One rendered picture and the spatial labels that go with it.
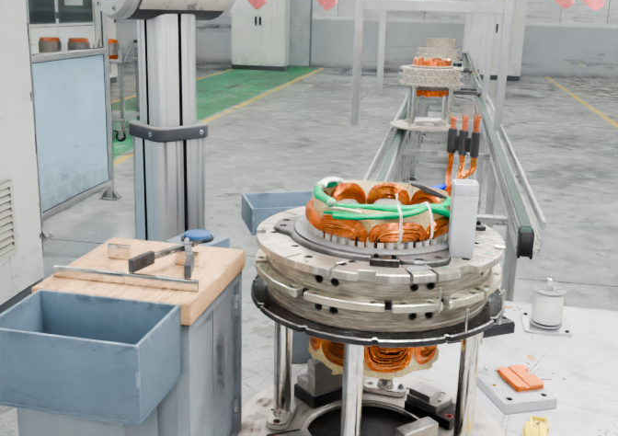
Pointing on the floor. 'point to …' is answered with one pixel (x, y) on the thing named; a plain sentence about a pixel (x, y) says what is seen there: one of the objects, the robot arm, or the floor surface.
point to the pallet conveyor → (524, 236)
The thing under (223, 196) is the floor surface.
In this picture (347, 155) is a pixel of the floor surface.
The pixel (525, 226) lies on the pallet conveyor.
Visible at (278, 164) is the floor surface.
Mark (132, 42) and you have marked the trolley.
